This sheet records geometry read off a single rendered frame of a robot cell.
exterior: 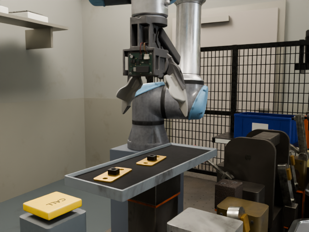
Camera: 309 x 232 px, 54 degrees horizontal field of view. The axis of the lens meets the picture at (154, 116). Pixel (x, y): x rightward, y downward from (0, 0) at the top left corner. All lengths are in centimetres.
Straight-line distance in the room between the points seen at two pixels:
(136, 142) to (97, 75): 350
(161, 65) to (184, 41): 43
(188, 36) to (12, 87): 301
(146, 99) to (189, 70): 17
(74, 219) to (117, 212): 67
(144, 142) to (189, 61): 31
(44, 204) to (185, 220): 22
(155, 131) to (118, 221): 35
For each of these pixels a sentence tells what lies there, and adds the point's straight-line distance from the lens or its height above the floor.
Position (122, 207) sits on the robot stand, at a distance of 112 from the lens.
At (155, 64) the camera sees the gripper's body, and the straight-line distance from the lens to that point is 58.
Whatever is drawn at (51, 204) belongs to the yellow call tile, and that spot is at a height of 116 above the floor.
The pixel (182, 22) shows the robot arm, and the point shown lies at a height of 153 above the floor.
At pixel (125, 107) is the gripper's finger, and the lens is 69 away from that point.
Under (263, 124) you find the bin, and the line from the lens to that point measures 165.
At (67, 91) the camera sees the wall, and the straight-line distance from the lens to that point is 444.
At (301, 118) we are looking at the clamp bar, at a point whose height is 120.
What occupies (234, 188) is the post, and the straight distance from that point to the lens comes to 72.
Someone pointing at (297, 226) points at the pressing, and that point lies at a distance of 82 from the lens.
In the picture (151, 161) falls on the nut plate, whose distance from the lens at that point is 67.
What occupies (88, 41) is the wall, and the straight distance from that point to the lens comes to 464.
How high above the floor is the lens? 133
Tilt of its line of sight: 6 degrees down
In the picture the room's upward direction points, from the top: straight up
